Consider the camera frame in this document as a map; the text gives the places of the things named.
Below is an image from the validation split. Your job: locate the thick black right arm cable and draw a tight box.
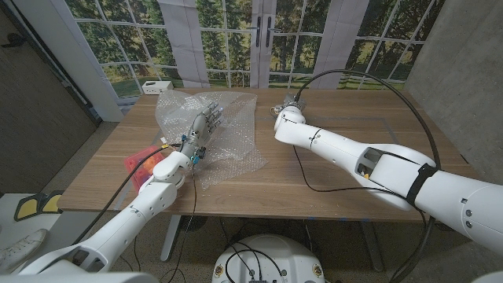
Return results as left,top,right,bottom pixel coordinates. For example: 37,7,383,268
294,69,442,283

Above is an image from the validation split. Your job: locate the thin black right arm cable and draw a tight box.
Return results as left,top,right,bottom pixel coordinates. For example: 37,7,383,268
292,145,428,226

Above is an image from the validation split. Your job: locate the small white box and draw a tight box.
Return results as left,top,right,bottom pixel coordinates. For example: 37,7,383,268
141,80,174,96

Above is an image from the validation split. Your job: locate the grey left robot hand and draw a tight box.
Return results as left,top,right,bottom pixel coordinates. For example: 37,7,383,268
180,101,225,159

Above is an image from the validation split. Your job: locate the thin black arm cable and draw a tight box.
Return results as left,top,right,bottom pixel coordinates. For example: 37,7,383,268
156,163,199,282
292,145,428,226

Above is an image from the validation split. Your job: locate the white shoe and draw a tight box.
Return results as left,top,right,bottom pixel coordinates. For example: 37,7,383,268
0,228,49,275

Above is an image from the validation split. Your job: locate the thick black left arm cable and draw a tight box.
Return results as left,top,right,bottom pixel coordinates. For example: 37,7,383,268
72,143,184,243

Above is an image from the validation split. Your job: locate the yellow black foot pedal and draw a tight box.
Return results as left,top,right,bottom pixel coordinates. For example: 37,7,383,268
13,193,47,222
41,190,64,215

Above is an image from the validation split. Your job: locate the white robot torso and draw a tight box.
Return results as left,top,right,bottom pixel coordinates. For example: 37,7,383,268
211,234,326,283

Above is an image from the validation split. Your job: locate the red plastic package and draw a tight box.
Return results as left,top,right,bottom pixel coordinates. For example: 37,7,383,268
123,145,165,193

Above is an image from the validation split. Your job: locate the white table leg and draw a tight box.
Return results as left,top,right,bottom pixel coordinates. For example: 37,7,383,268
160,214,182,263
359,219,385,273

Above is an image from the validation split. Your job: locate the clear bubble wrap sheet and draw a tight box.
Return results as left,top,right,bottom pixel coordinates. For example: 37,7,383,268
155,89,269,192

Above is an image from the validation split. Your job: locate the black torso cable loop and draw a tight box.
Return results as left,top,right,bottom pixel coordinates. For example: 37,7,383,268
226,242,285,282

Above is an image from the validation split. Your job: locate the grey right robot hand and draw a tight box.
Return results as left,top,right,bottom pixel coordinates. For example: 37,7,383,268
274,94,307,117

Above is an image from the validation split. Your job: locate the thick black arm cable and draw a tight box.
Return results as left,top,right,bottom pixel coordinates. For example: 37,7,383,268
72,143,184,243
294,69,442,283

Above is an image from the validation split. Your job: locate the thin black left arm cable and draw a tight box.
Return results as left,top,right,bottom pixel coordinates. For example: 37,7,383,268
156,163,199,282

